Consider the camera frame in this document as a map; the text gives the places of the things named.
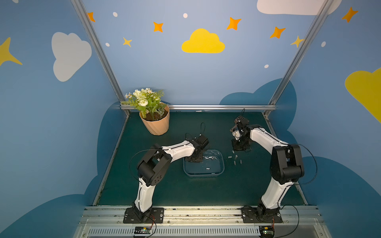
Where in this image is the aluminium left corner post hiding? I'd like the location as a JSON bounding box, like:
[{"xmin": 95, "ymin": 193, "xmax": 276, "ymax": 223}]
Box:
[{"xmin": 71, "ymin": 0, "xmax": 125, "ymax": 102}]

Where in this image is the right green circuit board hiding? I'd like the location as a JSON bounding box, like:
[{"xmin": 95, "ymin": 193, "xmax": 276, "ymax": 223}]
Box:
[{"xmin": 259, "ymin": 226, "xmax": 275, "ymax": 238}]

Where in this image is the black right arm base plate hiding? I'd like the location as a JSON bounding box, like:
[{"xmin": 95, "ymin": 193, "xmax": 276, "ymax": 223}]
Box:
[{"xmin": 241, "ymin": 205, "xmax": 283, "ymax": 223}]

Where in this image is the aluminium corner post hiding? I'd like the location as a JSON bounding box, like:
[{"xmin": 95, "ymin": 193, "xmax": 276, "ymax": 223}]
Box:
[
  {"xmin": 264, "ymin": 0, "xmax": 334, "ymax": 119},
  {"xmin": 71, "ymin": 0, "xmax": 125, "ymax": 102}
]

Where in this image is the green circuit board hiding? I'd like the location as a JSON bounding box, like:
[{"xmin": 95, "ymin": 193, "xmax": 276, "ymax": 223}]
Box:
[
  {"xmin": 259, "ymin": 226, "xmax": 275, "ymax": 238},
  {"xmin": 134, "ymin": 227, "xmax": 151, "ymax": 236}
]

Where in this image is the aluminium right corner post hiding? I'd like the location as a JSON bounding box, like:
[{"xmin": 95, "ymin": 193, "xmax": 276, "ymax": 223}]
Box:
[{"xmin": 264, "ymin": 0, "xmax": 334, "ymax": 119}]

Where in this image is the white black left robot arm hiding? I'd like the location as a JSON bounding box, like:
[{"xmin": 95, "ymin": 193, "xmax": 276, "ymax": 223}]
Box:
[{"xmin": 134, "ymin": 134, "xmax": 209, "ymax": 216}]

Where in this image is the terracotta ribbed flower pot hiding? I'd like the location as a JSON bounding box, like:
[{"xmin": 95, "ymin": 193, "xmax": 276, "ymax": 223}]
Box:
[{"xmin": 139, "ymin": 106, "xmax": 170, "ymax": 135}]

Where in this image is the artificial white flower plant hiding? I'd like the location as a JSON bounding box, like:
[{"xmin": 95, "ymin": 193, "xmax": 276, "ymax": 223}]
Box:
[{"xmin": 121, "ymin": 88, "xmax": 168, "ymax": 121}]

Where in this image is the left green circuit board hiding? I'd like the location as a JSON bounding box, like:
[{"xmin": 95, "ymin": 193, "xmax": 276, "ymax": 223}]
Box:
[{"xmin": 134, "ymin": 227, "xmax": 151, "ymax": 236}]

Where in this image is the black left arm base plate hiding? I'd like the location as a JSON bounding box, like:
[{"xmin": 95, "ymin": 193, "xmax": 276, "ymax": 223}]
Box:
[{"xmin": 123, "ymin": 206, "xmax": 165, "ymax": 224}]

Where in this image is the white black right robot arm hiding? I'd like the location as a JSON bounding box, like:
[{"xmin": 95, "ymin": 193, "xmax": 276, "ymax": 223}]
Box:
[{"xmin": 231, "ymin": 116, "xmax": 305, "ymax": 212}]

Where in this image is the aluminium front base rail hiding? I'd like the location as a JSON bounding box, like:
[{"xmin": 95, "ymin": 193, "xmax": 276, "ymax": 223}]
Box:
[{"xmin": 74, "ymin": 205, "xmax": 331, "ymax": 238}]

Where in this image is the aluminium back frame rail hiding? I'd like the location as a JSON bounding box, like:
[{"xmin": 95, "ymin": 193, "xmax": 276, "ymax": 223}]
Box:
[{"xmin": 120, "ymin": 104, "xmax": 277, "ymax": 112}]

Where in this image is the teal plastic storage box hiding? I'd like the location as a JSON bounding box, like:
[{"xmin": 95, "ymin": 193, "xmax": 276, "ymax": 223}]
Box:
[{"xmin": 183, "ymin": 150, "xmax": 225, "ymax": 178}]

